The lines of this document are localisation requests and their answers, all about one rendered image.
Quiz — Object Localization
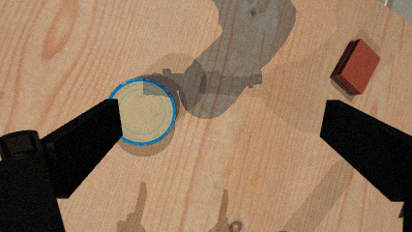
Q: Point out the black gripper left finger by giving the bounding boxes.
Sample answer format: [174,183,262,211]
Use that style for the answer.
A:
[0,99,123,232]

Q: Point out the reddish-brown rectangular block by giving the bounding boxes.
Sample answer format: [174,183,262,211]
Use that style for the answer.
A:
[330,39,380,96]

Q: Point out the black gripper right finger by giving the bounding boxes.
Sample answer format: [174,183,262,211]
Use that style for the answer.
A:
[320,100,412,232]

